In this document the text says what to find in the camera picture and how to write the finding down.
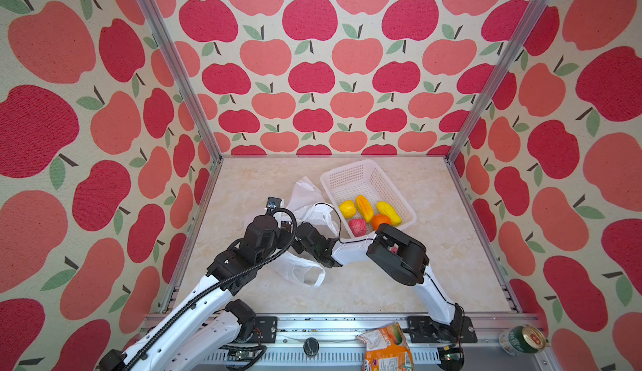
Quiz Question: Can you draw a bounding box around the white plastic bag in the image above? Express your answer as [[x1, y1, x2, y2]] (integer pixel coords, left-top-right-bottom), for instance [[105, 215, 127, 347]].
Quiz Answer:
[[267, 177, 340, 288]]

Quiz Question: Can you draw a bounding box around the yellow toy pear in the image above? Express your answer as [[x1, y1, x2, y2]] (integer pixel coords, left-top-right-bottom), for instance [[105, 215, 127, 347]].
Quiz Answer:
[[339, 200, 357, 220]]

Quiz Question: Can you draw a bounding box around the red toy apple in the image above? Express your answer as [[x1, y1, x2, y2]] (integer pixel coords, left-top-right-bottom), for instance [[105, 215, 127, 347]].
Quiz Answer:
[[349, 219, 368, 237]]

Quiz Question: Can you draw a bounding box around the orange toy fruit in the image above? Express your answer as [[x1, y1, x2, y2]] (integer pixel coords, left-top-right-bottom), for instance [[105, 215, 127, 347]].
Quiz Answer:
[[370, 214, 392, 231]]

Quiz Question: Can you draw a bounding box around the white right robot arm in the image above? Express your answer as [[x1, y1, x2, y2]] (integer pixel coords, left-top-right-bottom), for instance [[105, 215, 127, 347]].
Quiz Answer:
[[293, 222, 465, 344]]

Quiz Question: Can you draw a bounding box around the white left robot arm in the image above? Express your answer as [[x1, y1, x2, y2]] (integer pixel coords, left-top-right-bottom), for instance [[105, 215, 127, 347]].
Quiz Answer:
[[99, 208, 298, 370]]

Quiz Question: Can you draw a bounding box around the orange snack bag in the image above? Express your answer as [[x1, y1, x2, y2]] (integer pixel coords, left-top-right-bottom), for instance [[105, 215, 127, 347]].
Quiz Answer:
[[357, 322, 414, 371]]

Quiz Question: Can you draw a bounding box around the white plastic mesh basket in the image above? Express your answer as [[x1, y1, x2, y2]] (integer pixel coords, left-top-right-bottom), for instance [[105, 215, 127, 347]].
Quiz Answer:
[[320, 160, 417, 230]]

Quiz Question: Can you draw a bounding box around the black round knob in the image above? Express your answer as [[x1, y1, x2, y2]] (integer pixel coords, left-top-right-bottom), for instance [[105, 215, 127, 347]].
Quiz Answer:
[[303, 337, 320, 358]]

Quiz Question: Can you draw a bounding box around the green drink can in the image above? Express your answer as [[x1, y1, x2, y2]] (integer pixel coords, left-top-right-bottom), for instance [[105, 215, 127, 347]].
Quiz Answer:
[[498, 325, 548, 356]]

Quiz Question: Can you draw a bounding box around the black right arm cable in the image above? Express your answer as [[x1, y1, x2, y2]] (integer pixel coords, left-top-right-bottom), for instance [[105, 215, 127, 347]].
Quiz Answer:
[[310, 202, 457, 322]]

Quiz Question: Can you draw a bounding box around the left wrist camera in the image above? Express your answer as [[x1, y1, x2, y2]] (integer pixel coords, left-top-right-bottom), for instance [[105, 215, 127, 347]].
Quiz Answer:
[[266, 196, 282, 215]]

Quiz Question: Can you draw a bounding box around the aluminium front rail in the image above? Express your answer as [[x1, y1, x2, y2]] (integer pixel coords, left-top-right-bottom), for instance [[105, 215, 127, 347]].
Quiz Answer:
[[124, 312, 558, 371]]

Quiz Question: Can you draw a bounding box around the aluminium frame post left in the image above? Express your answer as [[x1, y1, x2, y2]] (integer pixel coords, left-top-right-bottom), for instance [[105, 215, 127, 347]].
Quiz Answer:
[[136, 0, 223, 166]]

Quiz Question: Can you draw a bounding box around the aluminium frame post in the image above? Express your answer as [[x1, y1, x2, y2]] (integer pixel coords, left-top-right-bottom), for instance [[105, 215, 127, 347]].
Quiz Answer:
[[445, 0, 550, 166], [136, 0, 223, 166]]

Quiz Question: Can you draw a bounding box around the aluminium frame post right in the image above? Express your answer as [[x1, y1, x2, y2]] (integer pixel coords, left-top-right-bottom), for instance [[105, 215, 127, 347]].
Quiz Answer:
[[445, 0, 550, 166]]

